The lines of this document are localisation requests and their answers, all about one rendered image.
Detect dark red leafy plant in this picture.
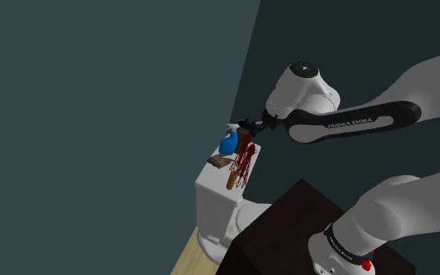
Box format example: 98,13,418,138
229,134,258,189

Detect brown crumpled cloth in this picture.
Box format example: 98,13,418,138
207,153,234,170

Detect dark robot stand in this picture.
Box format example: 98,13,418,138
214,177,418,275

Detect orange-brown cylinder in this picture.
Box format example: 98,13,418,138
226,170,239,191

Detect white toilet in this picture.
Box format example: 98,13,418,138
194,142,273,266

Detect brown plant pot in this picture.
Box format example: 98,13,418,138
234,127,252,155

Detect blue spray bottle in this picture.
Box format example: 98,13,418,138
218,123,241,155

